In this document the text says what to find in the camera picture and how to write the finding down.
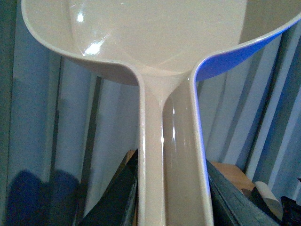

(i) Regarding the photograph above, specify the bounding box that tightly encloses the beige plastic dustpan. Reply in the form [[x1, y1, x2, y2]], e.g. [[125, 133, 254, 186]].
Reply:
[[22, 0, 301, 226]]

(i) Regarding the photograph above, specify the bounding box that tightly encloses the light grey curtain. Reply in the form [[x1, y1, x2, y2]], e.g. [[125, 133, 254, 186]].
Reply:
[[0, 0, 301, 226]]

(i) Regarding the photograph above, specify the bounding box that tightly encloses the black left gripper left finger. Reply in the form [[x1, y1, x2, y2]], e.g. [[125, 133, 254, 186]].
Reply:
[[80, 150, 138, 226]]

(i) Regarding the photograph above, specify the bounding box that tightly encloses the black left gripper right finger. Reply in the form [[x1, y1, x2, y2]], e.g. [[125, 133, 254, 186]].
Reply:
[[206, 161, 279, 226]]

